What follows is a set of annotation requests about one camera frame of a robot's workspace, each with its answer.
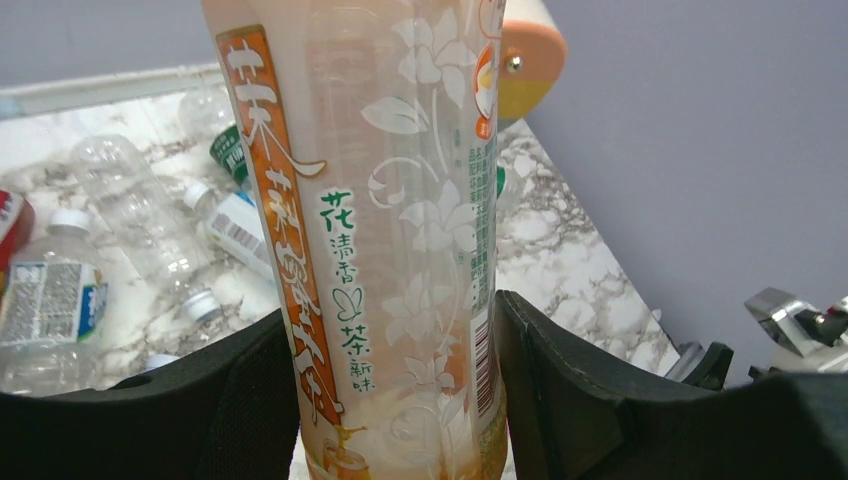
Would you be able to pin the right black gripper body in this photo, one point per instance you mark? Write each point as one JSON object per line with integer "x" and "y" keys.
{"x": 702, "y": 367}

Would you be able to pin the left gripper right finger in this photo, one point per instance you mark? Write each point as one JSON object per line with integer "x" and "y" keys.
{"x": 576, "y": 411}

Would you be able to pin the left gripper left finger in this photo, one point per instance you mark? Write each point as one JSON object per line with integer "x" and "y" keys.
{"x": 226, "y": 411}

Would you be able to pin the clear bottle grey blue label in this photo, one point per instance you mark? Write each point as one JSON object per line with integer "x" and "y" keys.
{"x": 55, "y": 299}

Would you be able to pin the orange juice bottle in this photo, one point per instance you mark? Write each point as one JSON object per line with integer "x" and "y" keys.
{"x": 370, "y": 130}

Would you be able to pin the clear bottle blue label slim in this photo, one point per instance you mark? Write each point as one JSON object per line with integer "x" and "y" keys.
{"x": 156, "y": 361}

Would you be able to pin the clear unlabelled bottle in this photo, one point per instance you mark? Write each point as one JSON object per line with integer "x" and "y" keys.
{"x": 155, "y": 236}

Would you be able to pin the amber bottle red label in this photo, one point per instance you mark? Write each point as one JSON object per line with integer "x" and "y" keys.
{"x": 17, "y": 222}

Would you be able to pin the clear bottle dark green label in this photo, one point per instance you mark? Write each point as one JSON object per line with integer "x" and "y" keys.
{"x": 207, "y": 117}

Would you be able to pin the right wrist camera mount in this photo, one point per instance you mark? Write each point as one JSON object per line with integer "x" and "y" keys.
{"x": 808, "y": 339}

